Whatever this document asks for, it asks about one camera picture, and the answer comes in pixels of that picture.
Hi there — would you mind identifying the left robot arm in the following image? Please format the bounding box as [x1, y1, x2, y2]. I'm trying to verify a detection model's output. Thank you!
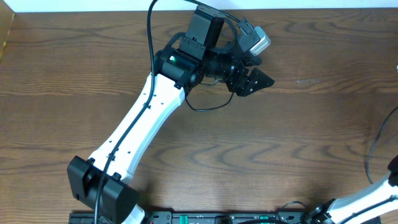
[67, 4, 274, 223]

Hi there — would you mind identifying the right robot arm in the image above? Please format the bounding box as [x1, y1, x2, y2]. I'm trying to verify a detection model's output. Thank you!
[302, 157, 397, 223]

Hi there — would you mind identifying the left camera cable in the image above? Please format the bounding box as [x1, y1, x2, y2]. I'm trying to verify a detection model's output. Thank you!
[93, 0, 242, 224]

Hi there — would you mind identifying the black USB cable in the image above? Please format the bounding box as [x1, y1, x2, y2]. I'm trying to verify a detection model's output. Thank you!
[185, 90, 236, 112]

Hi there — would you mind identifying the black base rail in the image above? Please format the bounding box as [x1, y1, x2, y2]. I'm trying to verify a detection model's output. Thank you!
[68, 210, 312, 224]

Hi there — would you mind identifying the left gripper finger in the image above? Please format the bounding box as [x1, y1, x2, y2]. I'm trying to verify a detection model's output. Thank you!
[242, 52, 262, 67]
[238, 68, 275, 96]

